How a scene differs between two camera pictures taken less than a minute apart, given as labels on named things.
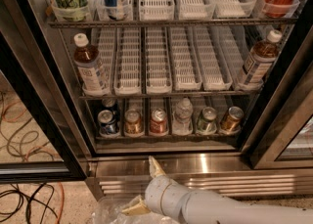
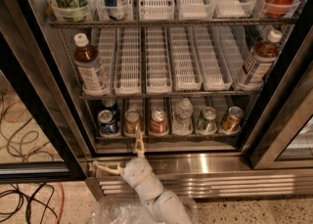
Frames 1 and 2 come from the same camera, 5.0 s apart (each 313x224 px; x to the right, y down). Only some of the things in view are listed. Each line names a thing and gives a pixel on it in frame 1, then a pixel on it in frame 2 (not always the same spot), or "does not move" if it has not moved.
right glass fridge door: (280, 134) does not move
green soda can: (207, 124) does not move
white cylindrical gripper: (154, 193) -> (138, 171)
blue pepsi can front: (108, 126) does not move
